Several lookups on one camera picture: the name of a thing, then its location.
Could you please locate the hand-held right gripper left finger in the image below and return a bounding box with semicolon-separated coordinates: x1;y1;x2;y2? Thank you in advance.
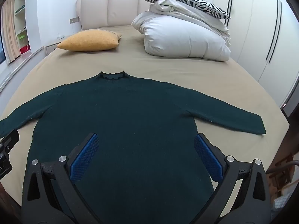
21;133;103;224

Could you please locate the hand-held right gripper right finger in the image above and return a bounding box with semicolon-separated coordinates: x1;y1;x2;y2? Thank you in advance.
187;133;273;224

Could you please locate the dark green sweater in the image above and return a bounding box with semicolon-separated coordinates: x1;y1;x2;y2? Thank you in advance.
0;70;267;224

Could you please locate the wooden chair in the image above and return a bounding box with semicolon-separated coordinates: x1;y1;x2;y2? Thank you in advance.
266;153;299;206

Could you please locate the white window ledge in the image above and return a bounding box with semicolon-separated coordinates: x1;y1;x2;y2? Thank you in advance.
0;45;46;91

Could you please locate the bed with beige sheet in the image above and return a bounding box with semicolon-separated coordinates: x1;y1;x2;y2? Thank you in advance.
0;24;290;224

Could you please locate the white nightstand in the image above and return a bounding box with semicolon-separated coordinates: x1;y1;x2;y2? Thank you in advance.
45;41;61;56

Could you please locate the yellow pillow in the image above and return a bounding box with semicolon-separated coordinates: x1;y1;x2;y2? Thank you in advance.
57;29;122;52

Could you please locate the beige curtain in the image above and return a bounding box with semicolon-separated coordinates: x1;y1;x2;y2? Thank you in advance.
0;0;21;64

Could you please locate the white folded duvet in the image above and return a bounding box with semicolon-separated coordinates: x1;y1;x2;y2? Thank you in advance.
131;0;232;62

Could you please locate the white wardrobe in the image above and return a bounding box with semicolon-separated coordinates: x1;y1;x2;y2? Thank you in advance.
214;0;299;117

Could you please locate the cream padded headboard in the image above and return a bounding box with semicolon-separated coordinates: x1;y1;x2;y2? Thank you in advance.
75;0;152;32

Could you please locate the white wall shelf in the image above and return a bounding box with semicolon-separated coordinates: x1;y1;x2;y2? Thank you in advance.
14;0;31;55

